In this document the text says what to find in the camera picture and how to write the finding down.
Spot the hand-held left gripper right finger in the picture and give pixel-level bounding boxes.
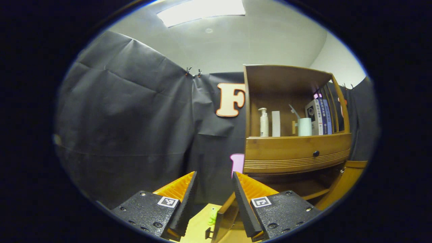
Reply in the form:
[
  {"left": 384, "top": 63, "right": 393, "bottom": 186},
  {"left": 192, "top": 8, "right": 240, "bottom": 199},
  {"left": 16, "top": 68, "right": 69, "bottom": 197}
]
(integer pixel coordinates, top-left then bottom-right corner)
[{"left": 232, "top": 171, "right": 322, "bottom": 242}]

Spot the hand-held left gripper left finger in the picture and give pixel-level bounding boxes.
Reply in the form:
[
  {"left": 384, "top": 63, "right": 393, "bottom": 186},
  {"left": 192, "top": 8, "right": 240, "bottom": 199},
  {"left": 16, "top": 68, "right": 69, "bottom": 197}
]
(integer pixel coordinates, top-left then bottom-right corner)
[{"left": 111, "top": 171, "right": 198, "bottom": 241}]

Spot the wooden shoe cabinet door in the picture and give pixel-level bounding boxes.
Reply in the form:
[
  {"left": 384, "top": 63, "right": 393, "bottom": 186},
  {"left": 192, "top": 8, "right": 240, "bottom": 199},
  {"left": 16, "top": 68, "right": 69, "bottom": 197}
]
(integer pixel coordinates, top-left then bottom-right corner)
[
  {"left": 205, "top": 193, "right": 252, "bottom": 243},
  {"left": 316, "top": 161, "right": 368, "bottom": 211}
]

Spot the wooden double-door shoe cabinet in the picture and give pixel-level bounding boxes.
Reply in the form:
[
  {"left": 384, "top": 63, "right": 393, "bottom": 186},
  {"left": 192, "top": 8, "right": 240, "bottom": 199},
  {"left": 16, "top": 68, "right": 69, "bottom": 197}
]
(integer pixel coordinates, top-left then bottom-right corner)
[{"left": 205, "top": 64, "right": 368, "bottom": 243}]

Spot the wooden cabinet drawer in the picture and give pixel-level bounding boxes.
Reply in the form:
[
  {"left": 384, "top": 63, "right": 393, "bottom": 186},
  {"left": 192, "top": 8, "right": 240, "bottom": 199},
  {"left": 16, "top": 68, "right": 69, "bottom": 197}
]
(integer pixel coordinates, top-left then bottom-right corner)
[{"left": 243, "top": 133, "right": 352, "bottom": 174}]

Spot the wooden inner shelf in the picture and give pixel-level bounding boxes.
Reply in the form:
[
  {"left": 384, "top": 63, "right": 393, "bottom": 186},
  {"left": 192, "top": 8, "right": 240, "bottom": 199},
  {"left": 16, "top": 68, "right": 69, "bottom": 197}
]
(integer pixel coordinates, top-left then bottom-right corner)
[{"left": 270, "top": 182, "right": 329, "bottom": 200}]

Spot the white pump bottle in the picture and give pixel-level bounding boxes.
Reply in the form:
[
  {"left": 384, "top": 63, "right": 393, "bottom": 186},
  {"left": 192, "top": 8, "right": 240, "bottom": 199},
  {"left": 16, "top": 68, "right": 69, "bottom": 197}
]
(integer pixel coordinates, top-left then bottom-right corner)
[{"left": 258, "top": 107, "right": 269, "bottom": 137}]

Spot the tall white box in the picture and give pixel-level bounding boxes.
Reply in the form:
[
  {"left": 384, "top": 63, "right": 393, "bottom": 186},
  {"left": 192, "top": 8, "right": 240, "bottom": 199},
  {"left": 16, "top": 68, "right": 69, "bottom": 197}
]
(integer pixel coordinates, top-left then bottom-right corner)
[{"left": 272, "top": 111, "right": 281, "bottom": 137}]

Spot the white cup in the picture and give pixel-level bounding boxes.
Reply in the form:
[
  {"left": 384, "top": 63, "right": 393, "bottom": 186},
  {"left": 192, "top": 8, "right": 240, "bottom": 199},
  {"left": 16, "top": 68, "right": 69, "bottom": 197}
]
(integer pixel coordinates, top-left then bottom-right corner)
[{"left": 298, "top": 117, "right": 313, "bottom": 137}]

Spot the black backdrop cloth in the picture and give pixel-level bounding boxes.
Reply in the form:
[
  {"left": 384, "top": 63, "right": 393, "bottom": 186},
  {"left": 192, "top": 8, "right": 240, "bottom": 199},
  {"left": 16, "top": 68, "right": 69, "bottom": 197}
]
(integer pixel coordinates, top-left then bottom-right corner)
[{"left": 54, "top": 30, "right": 380, "bottom": 210}]

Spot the dark blue book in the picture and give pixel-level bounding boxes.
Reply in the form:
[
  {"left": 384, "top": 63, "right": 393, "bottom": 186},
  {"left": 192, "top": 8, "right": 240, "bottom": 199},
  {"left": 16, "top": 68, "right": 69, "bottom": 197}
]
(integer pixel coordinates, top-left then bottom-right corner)
[{"left": 318, "top": 98, "right": 328, "bottom": 135}]

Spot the light blue book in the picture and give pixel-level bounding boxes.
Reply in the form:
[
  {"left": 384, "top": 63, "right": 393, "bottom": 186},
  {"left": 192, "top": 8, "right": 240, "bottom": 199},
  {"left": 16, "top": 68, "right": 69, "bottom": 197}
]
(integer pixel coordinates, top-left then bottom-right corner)
[{"left": 324, "top": 99, "right": 333, "bottom": 135}]

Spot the ceiling light panel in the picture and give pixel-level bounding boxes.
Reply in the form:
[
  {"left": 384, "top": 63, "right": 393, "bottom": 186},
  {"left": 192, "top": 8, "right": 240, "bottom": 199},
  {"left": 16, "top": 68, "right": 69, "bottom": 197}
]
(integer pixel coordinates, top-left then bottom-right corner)
[{"left": 157, "top": 0, "right": 246, "bottom": 28}]

